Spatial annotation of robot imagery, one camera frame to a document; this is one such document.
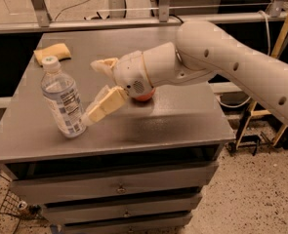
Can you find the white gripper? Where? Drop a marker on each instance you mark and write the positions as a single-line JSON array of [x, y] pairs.
[[130, 72]]

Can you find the clear blue-labelled plastic water bottle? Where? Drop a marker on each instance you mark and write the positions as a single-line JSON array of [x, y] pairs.
[[60, 91]]

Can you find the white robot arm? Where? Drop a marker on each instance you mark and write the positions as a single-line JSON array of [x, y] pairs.
[[201, 51]]

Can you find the red apple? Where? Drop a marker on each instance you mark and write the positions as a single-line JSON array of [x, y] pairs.
[[145, 97]]

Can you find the yellow sponge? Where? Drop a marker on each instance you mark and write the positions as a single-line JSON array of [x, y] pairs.
[[60, 51]]

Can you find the grey drawer cabinet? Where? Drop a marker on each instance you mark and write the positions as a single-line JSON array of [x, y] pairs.
[[178, 125]]

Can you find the top grey drawer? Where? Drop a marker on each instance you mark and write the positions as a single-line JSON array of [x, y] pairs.
[[113, 183]]

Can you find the grey drawer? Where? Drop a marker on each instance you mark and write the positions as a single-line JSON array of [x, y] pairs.
[[131, 224], [123, 208], [113, 183]]

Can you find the middle grey drawer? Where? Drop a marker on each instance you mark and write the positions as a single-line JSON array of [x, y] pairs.
[[123, 208]]

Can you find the bottom grey drawer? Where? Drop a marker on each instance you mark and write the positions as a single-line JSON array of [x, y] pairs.
[[131, 224]]

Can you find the metal railing frame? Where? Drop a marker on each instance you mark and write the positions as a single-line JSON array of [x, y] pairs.
[[21, 16]]

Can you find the wire basket on floor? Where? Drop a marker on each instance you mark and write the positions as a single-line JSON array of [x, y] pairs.
[[13, 205]]

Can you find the yellow frame cart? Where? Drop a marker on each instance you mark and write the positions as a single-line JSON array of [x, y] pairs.
[[281, 137]]

